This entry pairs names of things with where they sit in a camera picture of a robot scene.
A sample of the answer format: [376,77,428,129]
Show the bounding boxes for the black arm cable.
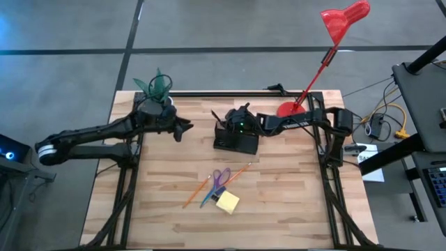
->
[137,73,174,106]
[299,125,362,169]

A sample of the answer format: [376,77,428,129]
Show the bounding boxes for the red desk lamp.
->
[277,0,371,119]

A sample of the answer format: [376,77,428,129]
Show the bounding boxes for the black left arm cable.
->
[137,73,174,106]

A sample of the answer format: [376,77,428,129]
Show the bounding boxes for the yellow cable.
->
[360,102,411,140]

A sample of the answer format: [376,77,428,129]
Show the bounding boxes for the dark grey desk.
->
[392,61,446,154]

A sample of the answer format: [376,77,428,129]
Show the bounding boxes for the orange pencil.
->
[225,162,253,187]
[182,174,213,210]

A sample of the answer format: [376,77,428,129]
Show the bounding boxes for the black clamp handle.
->
[343,144,368,156]

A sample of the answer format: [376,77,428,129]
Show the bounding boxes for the black tablet with blue light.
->
[0,133,33,165]

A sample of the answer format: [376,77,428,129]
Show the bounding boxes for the black aluminium table frame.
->
[82,91,379,251]

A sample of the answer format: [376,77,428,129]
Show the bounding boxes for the black diagonal beam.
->
[358,133,424,176]

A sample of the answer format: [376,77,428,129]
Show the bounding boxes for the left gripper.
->
[135,100,195,143]

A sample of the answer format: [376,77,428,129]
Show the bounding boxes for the green snake plant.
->
[133,68,174,104]

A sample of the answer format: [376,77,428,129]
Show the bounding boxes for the black pole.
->
[406,34,446,75]

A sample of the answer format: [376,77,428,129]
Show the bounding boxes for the black floor cable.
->
[342,77,394,98]

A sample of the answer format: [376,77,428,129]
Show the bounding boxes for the purple handled scissors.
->
[199,167,232,210]

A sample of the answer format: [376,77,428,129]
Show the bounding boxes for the black power plug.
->
[262,83,289,97]

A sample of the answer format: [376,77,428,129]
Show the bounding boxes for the laptop keyboard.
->
[421,165,446,210]

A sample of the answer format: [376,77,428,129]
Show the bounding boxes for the black floor stand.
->
[0,158,57,251]

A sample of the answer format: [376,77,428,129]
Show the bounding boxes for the black mesh desk organizer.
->
[213,120,261,155]

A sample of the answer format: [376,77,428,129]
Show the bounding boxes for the black power adapter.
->
[368,114,385,140]

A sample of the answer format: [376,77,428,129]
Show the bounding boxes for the white paper sheet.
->
[355,142,386,183]

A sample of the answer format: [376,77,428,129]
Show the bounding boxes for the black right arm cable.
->
[299,125,362,169]

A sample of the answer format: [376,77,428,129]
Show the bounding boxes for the yellow sticky note pad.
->
[215,199,241,216]

